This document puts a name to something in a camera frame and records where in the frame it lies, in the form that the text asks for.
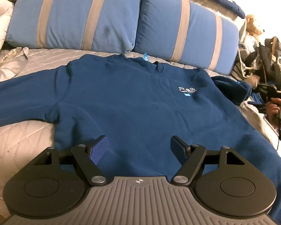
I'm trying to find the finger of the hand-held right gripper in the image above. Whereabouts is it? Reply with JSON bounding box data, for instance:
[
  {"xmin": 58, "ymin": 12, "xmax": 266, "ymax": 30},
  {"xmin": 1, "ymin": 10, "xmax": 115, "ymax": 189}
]
[
  {"xmin": 248, "ymin": 100, "xmax": 268, "ymax": 113},
  {"xmin": 251, "ymin": 83, "xmax": 263, "ymax": 95}
]

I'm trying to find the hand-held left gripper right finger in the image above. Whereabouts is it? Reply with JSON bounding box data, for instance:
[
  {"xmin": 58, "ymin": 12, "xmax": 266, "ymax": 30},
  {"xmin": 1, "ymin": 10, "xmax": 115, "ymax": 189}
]
[{"xmin": 170, "ymin": 135, "xmax": 249, "ymax": 186}]

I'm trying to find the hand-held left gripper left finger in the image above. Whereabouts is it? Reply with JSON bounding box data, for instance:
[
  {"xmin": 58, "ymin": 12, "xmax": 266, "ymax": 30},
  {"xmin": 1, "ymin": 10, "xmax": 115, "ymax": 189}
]
[{"xmin": 31, "ymin": 135, "xmax": 110, "ymax": 186}]

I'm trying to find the dark blue sweatshirt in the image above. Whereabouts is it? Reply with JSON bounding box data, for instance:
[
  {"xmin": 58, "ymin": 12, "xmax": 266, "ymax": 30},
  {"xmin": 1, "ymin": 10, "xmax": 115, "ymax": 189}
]
[{"xmin": 0, "ymin": 53, "xmax": 281, "ymax": 224}]

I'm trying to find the person's right hand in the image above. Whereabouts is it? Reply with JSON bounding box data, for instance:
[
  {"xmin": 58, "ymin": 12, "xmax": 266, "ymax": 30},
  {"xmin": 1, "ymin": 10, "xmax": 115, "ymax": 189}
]
[{"xmin": 266, "ymin": 97, "xmax": 281, "ymax": 125}]

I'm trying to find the bright blue knitted cloth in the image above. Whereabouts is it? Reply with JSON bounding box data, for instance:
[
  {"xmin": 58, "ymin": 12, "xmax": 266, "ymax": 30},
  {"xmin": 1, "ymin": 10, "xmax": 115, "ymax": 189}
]
[{"xmin": 250, "ymin": 91, "xmax": 272, "ymax": 105}]

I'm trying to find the tan teddy bear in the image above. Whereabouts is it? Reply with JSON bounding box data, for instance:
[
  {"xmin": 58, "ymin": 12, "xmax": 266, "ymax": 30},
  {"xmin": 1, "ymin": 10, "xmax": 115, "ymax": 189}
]
[{"xmin": 245, "ymin": 14, "xmax": 265, "ymax": 38}]

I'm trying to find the grey quilted bedspread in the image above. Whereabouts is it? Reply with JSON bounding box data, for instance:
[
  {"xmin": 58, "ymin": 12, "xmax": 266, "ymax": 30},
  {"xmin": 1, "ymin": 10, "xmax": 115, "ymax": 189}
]
[{"xmin": 0, "ymin": 47, "xmax": 281, "ymax": 218}]

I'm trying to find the blue pillow with grey stripes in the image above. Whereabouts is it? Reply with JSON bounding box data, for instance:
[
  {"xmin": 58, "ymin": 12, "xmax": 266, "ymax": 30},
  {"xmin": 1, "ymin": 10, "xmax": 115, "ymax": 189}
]
[
  {"xmin": 133, "ymin": 0, "xmax": 240, "ymax": 76},
  {"xmin": 5, "ymin": 0, "xmax": 141, "ymax": 54}
]

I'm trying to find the grey satin cloth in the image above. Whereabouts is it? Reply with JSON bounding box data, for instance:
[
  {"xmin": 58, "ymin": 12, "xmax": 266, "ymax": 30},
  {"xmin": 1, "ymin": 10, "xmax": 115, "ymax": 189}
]
[{"xmin": 0, "ymin": 47, "xmax": 31, "ymax": 83}]

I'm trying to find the black bag with straps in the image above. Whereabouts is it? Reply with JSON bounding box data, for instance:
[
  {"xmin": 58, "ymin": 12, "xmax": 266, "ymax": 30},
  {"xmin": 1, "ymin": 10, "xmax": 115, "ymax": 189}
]
[{"xmin": 233, "ymin": 36, "xmax": 281, "ymax": 88}]

